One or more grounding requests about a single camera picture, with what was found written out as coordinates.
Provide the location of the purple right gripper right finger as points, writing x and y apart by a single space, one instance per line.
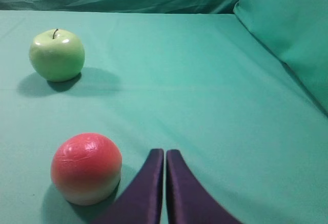
187 200

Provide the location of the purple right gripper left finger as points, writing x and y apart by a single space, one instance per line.
141 201

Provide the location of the pink round peach bun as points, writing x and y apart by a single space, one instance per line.
86 169

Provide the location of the green tablecloth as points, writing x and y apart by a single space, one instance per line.
250 132

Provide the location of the green apple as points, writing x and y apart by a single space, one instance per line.
57 55

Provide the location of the green cloth-covered side block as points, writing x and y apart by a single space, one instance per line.
295 31

